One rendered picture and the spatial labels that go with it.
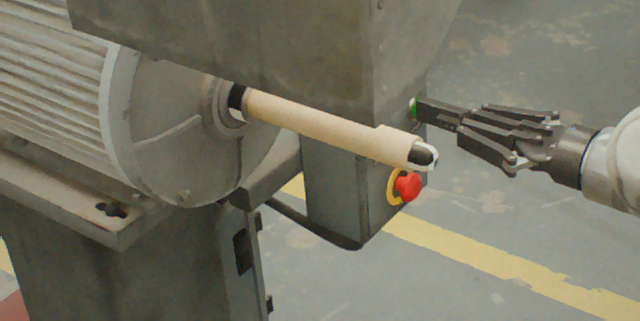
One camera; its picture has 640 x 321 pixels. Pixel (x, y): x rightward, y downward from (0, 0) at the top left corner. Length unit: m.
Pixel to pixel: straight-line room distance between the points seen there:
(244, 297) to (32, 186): 0.44
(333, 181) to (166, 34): 0.54
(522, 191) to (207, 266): 1.74
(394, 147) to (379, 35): 0.25
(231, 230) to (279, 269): 1.30
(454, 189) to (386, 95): 2.28
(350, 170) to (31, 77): 0.42
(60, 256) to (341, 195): 0.35
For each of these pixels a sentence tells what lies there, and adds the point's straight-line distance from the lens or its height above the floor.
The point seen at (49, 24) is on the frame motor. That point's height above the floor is 1.33.
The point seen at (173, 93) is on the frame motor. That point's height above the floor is 1.29.
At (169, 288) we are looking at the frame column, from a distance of 1.24.
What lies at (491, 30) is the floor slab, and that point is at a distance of 3.79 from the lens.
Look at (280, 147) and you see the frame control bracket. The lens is 1.24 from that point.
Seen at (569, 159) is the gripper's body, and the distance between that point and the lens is 1.13.
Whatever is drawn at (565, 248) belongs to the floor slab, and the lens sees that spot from 2.71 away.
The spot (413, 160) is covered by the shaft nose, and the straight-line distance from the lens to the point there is 0.83.
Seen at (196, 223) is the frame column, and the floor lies 0.98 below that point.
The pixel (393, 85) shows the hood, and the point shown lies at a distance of 0.63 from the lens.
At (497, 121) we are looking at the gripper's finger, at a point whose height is 1.08.
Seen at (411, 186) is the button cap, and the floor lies 0.99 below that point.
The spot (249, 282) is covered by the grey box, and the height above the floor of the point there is 0.78.
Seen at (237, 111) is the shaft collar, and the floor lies 1.25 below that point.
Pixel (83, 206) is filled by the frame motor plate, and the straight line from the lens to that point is 1.06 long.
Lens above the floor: 1.73
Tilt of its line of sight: 33 degrees down
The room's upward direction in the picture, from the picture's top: 5 degrees counter-clockwise
